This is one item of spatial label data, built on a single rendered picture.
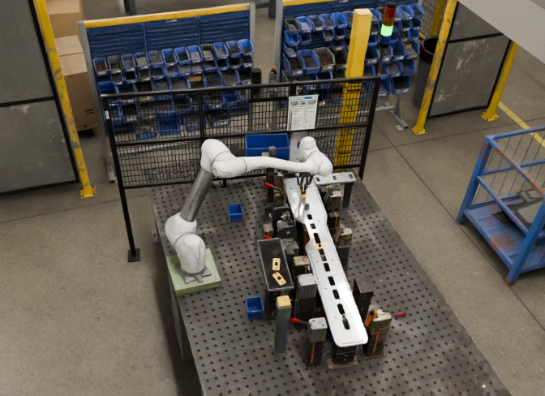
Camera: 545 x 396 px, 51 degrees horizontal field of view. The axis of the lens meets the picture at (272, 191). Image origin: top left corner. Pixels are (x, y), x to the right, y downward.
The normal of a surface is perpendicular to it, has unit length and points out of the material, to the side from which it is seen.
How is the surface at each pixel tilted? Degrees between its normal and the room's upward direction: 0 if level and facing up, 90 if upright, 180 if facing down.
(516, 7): 90
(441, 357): 0
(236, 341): 0
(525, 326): 0
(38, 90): 93
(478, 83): 91
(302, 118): 90
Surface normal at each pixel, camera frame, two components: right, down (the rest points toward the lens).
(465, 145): 0.04, -0.75
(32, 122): 0.33, 0.64
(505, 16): -0.94, 0.19
